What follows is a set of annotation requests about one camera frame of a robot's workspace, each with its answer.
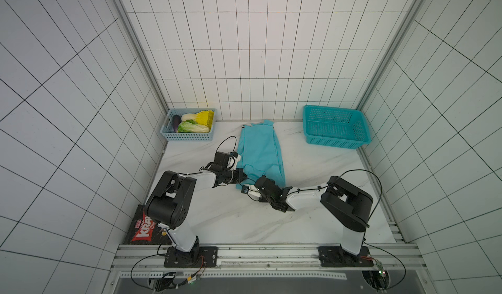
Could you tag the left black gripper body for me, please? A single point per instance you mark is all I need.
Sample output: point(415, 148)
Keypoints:
point(232, 176)

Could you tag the teal long pants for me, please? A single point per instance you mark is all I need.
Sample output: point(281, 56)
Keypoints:
point(261, 154)

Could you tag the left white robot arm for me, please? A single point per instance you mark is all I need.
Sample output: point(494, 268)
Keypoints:
point(170, 201)

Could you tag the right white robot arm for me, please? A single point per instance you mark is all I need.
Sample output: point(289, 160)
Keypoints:
point(350, 205)

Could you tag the green napa cabbage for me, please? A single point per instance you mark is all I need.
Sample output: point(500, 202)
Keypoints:
point(191, 126)

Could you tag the light blue perforated basket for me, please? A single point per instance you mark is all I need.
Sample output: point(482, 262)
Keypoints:
point(186, 114)

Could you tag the dark purple eggplant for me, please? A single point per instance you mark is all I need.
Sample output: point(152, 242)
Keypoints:
point(176, 121)

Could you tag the teal plastic basket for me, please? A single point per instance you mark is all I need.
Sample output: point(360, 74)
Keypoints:
point(335, 127)

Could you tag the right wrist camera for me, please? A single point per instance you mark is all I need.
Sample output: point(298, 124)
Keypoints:
point(266, 186)

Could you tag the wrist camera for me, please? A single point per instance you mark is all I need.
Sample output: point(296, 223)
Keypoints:
point(266, 186)
point(226, 161)

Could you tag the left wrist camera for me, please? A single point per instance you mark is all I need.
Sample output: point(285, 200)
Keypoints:
point(226, 161)

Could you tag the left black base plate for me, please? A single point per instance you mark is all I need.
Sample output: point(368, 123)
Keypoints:
point(205, 256)

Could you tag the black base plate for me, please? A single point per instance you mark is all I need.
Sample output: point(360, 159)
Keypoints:
point(336, 257)
point(205, 256)

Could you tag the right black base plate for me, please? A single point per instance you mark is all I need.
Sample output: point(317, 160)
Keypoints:
point(336, 257)

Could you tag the aluminium mounting rail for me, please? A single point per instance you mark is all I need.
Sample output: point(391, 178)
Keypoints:
point(269, 260)

